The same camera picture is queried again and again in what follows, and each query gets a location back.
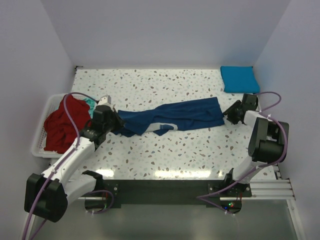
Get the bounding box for folded light blue t shirt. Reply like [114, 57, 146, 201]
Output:
[220, 66, 261, 94]

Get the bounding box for dark blue t shirt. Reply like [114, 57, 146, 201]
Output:
[118, 97, 225, 137]

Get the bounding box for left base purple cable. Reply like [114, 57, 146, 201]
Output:
[86, 189, 115, 214]

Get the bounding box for mint green t shirt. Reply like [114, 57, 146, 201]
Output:
[83, 97, 97, 108]

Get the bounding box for white plastic laundry basket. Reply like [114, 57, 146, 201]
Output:
[31, 93, 93, 159]

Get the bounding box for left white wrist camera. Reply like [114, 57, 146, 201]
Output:
[97, 94, 112, 108]

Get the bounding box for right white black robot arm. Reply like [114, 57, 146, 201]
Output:
[220, 93, 290, 197]

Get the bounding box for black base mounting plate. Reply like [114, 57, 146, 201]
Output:
[84, 178, 252, 213]

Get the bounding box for red t shirt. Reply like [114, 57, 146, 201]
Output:
[43, 95, 91, 154]

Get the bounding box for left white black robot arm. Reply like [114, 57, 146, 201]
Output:
[24, 105, 124, 223]

